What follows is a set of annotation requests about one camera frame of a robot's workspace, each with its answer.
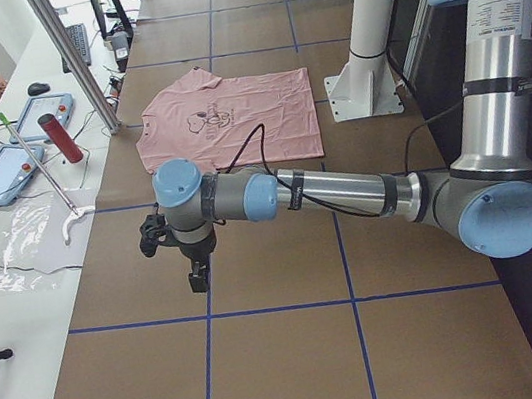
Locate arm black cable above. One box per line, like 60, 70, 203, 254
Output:
208, 92, 480, 243

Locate aluminium frame post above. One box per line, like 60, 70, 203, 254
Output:
26, 0, 120, 135

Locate blue teach pendant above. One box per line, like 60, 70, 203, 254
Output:
0, 145, 37, 206
2, 89, 82, 147

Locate near blue teach pendant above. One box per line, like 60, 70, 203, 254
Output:
0, 145, 37, 206

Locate black keyboard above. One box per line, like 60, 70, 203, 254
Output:
65, 23, 92, 66

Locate far blue teach pendant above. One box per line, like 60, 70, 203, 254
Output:
2, 89, 82, 147

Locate pink snoopy t-shirt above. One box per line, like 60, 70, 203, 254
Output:
136, 68, 324, 173

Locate red thermos bottle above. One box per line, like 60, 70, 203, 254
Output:
37, 113, 83, 163

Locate reacher stick with green tip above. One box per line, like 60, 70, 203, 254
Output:
0, 112, 95, 246

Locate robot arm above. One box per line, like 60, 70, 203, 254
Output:
140, 0, 532, 293

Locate black computer mouse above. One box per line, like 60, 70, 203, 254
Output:
27, 82, 50, 97

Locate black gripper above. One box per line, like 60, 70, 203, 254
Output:
179, 237, 216, 293

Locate clear plastic bag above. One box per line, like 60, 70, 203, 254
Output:
0, 192, 94, 293

